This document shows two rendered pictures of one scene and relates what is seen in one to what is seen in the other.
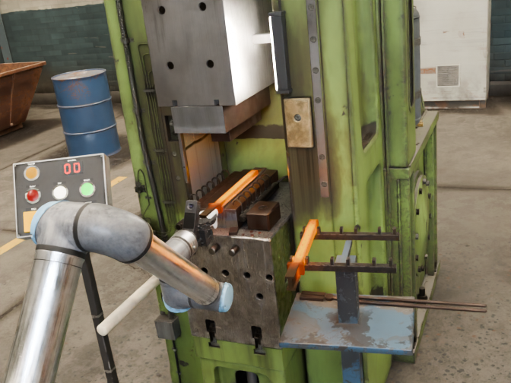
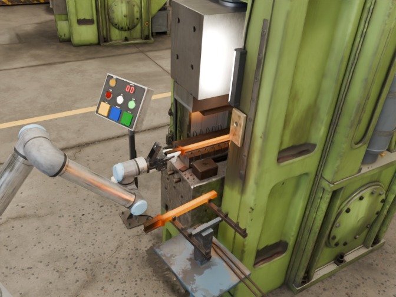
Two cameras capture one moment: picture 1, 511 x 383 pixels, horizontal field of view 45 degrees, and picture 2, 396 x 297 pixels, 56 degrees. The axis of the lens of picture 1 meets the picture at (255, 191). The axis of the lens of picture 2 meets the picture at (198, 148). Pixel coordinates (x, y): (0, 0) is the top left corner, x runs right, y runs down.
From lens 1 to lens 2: 111 cm
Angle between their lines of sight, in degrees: 31
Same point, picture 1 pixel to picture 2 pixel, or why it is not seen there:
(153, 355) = not seen: hidden behind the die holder
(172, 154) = not seen: hidden behind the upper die
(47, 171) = (119, 85)
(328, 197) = (241, 181)
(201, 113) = (184, 93)
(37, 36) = not seen: outside the picture
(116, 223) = (39, 155)
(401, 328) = (216, 287)
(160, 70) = (173, 56)
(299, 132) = (235, 133)
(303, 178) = (233, 161)
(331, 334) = (180, 263)
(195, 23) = (190, 38)
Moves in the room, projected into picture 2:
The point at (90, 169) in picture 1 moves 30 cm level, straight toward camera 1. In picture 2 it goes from (137, 93) to (112, 115)
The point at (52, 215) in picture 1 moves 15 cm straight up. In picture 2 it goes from (23, 134) to (16, 102)
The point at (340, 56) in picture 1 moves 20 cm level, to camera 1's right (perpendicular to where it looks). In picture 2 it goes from (267, 99) to (313, 114)
